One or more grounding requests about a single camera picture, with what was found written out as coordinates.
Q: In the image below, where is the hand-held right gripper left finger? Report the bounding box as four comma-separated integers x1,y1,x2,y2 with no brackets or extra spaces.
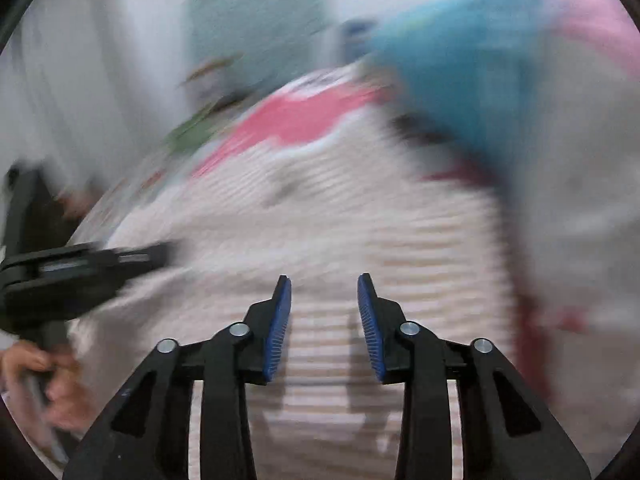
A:
62,275,292,480

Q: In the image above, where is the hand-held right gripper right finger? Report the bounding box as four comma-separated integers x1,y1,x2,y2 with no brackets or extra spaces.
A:
357,272,591,480

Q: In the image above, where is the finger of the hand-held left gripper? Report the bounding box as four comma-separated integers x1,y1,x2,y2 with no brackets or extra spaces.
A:
114,240,174,288

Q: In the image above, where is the tan white checked knit coat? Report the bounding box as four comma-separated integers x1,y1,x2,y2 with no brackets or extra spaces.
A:
70,125,531,480

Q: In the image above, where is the person's left hand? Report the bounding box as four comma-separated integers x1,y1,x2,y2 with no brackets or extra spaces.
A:
0,341,96,431

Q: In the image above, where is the grey curtain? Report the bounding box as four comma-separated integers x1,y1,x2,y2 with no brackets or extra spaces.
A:
0,0,121,201

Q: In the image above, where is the wooden chair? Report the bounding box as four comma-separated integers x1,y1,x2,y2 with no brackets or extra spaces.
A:
177,52,248,96

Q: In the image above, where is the pink white fleece blanket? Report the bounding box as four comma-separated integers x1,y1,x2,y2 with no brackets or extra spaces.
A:
190,67,401,178

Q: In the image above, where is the teal floral hanging cloth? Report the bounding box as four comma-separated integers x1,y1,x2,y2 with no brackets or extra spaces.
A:
184,0,337,88

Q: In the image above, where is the pink white quilt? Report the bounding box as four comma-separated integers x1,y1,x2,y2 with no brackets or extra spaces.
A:
495,0,640,461

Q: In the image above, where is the blue patterned pillow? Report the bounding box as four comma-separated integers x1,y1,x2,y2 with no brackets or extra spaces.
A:
367,0,568,183

